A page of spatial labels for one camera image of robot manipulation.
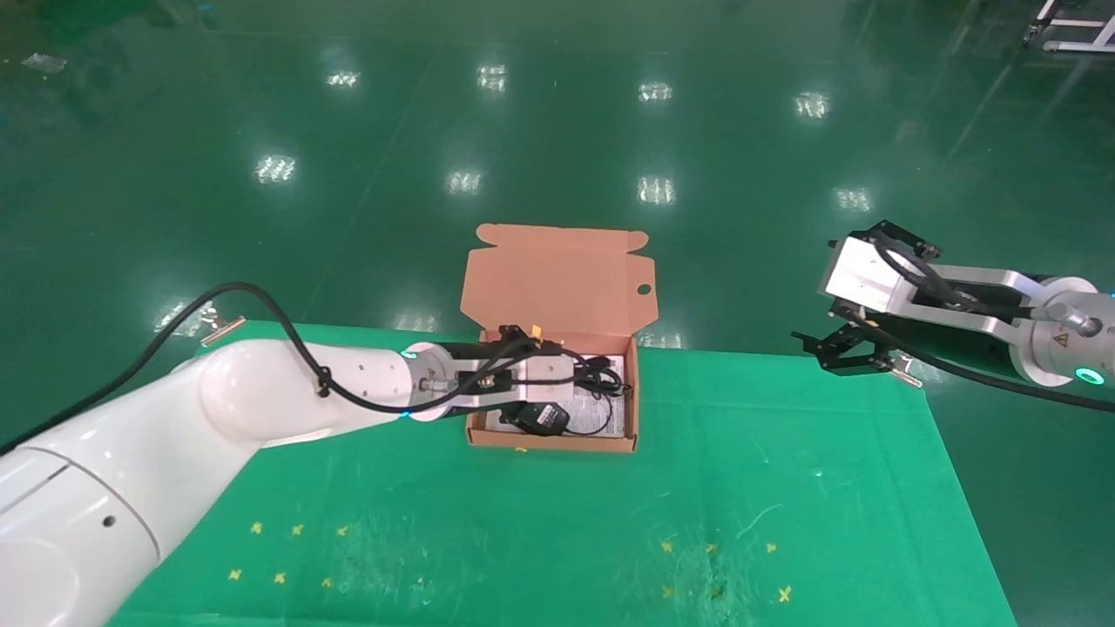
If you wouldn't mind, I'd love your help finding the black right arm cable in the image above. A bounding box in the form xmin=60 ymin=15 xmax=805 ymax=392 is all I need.
xmin=845 ymin=313 xmax=1115 ymax=413

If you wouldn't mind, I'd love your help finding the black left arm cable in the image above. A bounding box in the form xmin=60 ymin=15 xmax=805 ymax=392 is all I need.
xmin=0 ymin=281 xmax=564 ymax=459

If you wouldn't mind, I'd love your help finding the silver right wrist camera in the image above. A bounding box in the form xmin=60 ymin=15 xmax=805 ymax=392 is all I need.
xmin=818 ymin=234 xmax=1046 ymax=336

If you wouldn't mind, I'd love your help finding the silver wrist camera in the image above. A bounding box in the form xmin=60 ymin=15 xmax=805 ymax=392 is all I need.
xmin=818 ymin=234 xmax=1046 ymax=336
xmin=453 ymin=351 xmax=578 ymax=408

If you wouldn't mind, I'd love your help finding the black wired computer mouse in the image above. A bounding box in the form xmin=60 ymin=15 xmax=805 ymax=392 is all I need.
xmin=512 ymin=394 xmax=616 ymax=438

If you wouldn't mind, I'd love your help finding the green table mat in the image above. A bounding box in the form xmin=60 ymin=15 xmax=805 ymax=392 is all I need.
xmin=105 ymin=320 xmax=1020 ymax=627

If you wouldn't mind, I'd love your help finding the black camera loop cable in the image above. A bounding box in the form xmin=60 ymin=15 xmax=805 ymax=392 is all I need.
xmin=869 ymin=220 xmax=981 ymax=311

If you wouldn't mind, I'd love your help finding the orange cardboard box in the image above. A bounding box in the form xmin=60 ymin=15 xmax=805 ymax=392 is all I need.
xmin=461 ymin=224 xmax=658 ymax=455

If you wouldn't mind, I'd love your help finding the white printed paper leaflet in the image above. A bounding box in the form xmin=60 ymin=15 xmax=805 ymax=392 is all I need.
xmin=484 ymin=353 xmax=629 ymax=439

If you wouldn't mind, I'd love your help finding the black data cable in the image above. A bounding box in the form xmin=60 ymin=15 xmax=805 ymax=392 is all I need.
xmin=571 ymin=352 xmax=631 ymax=400

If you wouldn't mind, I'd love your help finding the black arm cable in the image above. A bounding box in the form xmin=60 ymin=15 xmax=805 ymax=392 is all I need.
xmin=0 ymin=281 xmax=564 ymax=459
xmin=845 ymin=313 xmax=1115 ymax=413

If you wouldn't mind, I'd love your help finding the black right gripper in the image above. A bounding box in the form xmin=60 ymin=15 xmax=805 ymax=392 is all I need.
xmin=790 ymin=299 xmax=1033 ymax=384

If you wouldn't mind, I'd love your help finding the white metal rack frame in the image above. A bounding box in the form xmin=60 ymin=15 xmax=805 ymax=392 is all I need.
xmin=1024 ymin=0 xmax=1115 ymax=54

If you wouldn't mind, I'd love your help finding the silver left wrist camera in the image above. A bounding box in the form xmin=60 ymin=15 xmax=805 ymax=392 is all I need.
xmin=453 ymin=351 xmax=578 ymax=408

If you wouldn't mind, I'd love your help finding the left metal table clamp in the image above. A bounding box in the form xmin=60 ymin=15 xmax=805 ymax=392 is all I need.
xmin=199 ymin=301 xmax=248 ymax=348

